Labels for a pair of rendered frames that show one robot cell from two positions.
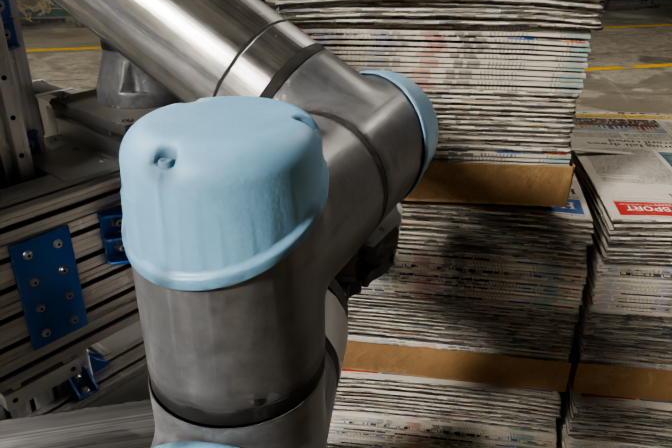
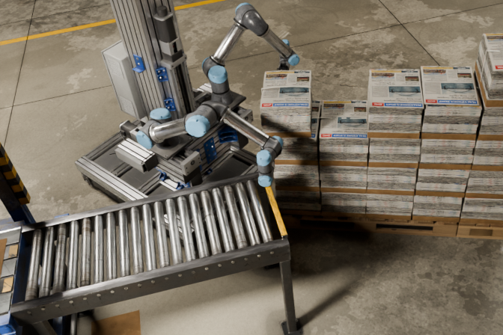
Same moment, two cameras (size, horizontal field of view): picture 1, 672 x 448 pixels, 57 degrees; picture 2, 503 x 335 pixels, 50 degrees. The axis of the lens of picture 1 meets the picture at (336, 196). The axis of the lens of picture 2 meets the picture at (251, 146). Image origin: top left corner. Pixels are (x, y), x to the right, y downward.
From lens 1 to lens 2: 2.57 m
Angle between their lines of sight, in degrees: 17
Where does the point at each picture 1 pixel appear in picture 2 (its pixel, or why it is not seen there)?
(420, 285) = (289, 149)
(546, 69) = (304, 119)
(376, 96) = (275, 143)
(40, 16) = not seen: outside the picture
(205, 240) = (263, 163)
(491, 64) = (295, 118)
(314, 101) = (269, 144)
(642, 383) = (331, 163)
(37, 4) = not seen: outside the picture
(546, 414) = (315, 169)
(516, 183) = (302, 134)
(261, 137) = (266, 156)
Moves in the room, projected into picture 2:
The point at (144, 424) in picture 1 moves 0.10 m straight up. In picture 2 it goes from (252, 176) to (250, 162)
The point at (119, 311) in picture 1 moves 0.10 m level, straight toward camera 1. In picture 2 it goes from (222, 152) to (227, 161)
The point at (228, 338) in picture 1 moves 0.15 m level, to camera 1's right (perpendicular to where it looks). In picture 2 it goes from (265, 168) to (294, 166)
